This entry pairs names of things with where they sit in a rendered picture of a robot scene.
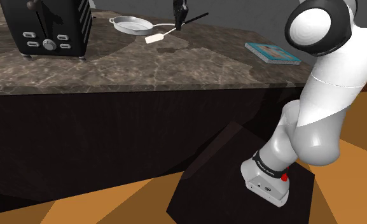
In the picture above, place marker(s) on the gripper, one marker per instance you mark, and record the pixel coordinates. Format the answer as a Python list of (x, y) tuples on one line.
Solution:
[(180, 12)]

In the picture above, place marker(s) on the white frying pan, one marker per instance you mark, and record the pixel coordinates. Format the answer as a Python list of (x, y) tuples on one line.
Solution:
[(130, 25)]

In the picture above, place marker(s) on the teal book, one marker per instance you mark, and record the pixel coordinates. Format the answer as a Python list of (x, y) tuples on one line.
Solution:
[(273, 53)]

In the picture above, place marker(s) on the black toaster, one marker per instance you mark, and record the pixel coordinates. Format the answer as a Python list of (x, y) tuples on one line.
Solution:
[(51, 21)]

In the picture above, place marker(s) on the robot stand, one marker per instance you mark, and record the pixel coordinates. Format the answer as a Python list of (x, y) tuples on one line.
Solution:
[(214, 186)]

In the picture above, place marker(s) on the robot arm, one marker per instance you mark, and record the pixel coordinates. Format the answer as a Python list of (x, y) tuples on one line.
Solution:
[(325, 93)]

